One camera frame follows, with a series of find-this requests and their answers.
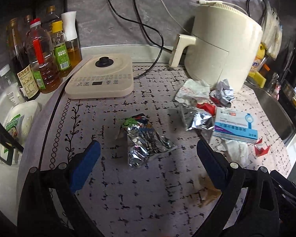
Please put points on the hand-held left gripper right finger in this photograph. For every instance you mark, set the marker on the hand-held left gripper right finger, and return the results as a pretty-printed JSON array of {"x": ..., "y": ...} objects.
[{"x": 211, "y": 164}]

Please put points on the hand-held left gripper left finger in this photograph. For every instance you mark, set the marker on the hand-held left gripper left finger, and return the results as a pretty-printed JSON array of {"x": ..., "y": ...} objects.
[{"x": 86, "y": 165}]

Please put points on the silver foil snack packet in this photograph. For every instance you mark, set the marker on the silver foil snack packet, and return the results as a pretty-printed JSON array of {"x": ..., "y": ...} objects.
[{"x": 144, "y": 142}]

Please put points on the brown paper scrap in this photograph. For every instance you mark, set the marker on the brown paper scrap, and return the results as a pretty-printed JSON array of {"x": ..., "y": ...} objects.
[{"x": 208, "y": 192}]

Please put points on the white crumpled tissue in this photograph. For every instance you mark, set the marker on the white crumpled tissue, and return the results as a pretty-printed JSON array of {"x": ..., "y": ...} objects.
[{"x": 236, "y": 150}]

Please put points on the white and blue medicine box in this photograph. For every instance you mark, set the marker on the white and blue medicine box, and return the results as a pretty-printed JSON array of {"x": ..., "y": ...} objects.
[{"x": 236, "y": 126}]

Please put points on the torn silver foil bag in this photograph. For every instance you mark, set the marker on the torn silver foil bag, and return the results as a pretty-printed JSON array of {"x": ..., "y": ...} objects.
[{"x": 197, "y": 119}]

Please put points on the torn red carton scrap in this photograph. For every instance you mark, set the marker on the torn red carton scrap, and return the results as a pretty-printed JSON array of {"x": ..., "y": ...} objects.
[{"x": 261, "y": 149}]

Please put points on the patterned table mat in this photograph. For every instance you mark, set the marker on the patterned table mat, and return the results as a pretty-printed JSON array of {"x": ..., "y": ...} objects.
[{"x": 128, "y": 197}]

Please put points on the red wrapper scrap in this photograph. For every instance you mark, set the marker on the red wrapper scrap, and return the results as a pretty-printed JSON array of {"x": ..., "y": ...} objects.
[{"x": 208, "y": 108}]

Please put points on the crumpled silver paper ball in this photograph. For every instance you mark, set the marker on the crumpled silver paper ball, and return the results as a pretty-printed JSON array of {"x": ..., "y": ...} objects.
[{"x": 222, "y": 93}]

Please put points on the white crumpled wrapper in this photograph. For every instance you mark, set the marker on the white crumpled wrapper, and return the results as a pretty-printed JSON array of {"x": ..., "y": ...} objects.
[{"x": 193, "y": 88}]

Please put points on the white plastic container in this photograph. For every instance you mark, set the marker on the white plastic container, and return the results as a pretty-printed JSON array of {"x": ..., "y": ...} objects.
[{"x": 27, "y": 113}]

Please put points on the stainless steel sink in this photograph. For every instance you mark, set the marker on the stainless steel sink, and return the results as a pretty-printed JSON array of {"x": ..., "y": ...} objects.
[{"x": 273, "y": 111}]

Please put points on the beige induction cooker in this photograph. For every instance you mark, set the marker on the beige induction cooker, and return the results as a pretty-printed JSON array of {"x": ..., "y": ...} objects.
[{"x": 101, "y": 79}]

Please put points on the yellow sponge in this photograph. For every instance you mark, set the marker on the yellow sponge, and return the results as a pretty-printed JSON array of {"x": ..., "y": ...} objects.
[{"x": 257, "y": 80}]

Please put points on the faucet with pink nozzle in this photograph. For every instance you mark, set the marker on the faucet with pink nozzle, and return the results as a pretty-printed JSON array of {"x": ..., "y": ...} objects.
[{"x": 275, "y": 86}]

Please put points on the white cap plastic jar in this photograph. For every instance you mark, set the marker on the white cap plastic jar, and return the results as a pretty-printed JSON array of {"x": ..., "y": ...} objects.
[{"x": 11, "y": 88}]

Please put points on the orange cap container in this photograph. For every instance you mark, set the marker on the orange cap container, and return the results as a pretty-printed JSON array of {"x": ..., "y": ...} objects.
[{"x": 264, "y": 69}]

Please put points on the red cap oil bottle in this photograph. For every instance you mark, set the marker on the red cap oil bottle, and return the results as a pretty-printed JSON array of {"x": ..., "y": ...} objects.
[{"x": 40, "y": 64}]

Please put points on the green label yellow cap bottle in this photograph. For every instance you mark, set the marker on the green label yellow cap bottle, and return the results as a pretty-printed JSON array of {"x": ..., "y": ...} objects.
[{"x": 61, "y": 54}]

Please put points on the yellow dish detergent bottle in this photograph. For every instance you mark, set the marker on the yellow dish detergent bottle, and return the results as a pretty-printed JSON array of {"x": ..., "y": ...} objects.
[{"x": 259, "y": 59}]

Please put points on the cream air fryer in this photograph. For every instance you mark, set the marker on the cream air fryer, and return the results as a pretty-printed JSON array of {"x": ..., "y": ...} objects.
[{"x": 222, "y": 47}]

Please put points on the black dish rack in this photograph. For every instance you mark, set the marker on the black dish rack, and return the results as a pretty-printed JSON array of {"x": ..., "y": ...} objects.
[{"x": 294, "y": 79}]

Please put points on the dark soy sauce bottle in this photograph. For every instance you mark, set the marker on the dark soy sauce bottle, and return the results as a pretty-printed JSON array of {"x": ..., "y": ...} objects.
[{"x": 22, "y": 64}]

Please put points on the white top oil dispenser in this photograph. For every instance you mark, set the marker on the white top oil dispenser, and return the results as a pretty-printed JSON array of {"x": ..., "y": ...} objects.
[{"x": 71, "y": 44}]

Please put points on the hanging plastic bags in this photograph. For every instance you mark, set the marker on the hanging plastic bags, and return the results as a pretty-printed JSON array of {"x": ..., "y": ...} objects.
[{"x": 272, "y": 32}]

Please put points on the clear bottle with gold cap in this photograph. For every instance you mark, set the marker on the clear bottle with gold cap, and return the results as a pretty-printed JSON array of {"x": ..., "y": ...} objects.
[{"x": 50, "y": 17}]

